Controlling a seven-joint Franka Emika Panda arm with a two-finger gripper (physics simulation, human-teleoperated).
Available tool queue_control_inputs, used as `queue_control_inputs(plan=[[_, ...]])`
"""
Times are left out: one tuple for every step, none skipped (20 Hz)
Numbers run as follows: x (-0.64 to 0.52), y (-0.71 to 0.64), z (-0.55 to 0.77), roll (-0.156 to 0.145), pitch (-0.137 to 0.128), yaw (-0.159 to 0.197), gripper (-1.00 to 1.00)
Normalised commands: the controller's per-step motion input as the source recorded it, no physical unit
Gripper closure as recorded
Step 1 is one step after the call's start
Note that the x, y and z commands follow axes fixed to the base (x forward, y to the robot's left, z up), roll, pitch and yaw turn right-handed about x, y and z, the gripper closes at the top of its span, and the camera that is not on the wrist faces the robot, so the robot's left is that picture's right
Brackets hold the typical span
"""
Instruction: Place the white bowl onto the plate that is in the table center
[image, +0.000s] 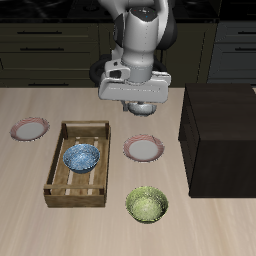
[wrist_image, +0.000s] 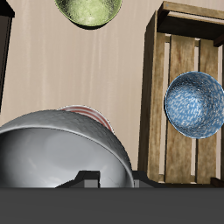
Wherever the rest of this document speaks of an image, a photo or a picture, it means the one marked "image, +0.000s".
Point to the blue patterned bowl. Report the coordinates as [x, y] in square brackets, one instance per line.
[81, 158]

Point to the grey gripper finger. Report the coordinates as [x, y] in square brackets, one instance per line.
[125, 106]
[153, 107]

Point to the dark kitchen cupboards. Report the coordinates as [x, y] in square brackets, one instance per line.
[50, 56]

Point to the dark wooden cabinet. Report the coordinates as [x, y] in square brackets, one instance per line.
[220, 146]

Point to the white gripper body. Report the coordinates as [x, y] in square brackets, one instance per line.
[133, 90]

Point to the grey kitchen cupboard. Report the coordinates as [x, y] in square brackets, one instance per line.
[233, 60]

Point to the wooden slat tray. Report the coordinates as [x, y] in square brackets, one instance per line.
[56, 180]

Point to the black kitchen countertop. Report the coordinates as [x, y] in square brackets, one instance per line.
[40, 10]

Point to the white bowl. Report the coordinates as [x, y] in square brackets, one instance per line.
[141, 108]

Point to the green patterned bowl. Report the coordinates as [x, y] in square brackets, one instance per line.
[147, 204]

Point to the pink rimmed white plate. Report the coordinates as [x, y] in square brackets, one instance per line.
[29, 129]
[143, 148]

